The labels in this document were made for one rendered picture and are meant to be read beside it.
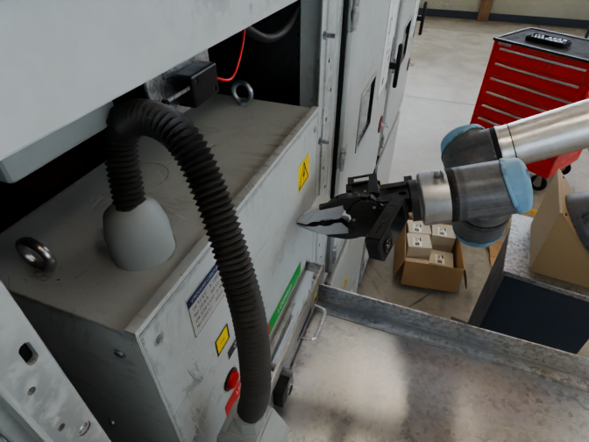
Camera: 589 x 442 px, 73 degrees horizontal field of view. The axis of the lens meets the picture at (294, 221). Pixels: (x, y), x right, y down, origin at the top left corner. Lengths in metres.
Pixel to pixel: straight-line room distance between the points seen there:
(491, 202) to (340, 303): 0.51
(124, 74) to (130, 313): 0.20
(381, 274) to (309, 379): 1.47
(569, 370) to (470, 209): 0.55
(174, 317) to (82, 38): 0.25
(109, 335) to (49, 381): 0.09
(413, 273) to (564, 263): 0.95
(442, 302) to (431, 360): 1.29
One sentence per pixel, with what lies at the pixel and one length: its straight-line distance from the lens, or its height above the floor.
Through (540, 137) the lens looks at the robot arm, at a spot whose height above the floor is 1.34.
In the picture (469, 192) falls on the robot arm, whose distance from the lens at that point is 0.67.
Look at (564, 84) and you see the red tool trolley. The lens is 3.11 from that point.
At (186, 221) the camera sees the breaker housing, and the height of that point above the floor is 1.39.
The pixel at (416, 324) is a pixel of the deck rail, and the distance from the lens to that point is 1.04.
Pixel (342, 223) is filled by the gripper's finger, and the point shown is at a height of 1.23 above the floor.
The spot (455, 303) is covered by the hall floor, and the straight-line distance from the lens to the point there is 2.32.
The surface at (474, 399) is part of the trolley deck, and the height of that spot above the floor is 0.85.
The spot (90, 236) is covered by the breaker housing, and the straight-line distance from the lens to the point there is 0.48.
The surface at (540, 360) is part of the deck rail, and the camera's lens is 1.09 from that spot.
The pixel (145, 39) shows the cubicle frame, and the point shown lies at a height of 1.60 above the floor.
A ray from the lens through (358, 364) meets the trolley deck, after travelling 0.97.
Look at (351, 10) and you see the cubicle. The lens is 0.81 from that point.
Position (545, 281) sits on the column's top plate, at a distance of 1.47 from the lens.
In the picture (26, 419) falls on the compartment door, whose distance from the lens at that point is 0.29.
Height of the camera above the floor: 1.67
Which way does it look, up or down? 39 degrees down
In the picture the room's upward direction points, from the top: straight up
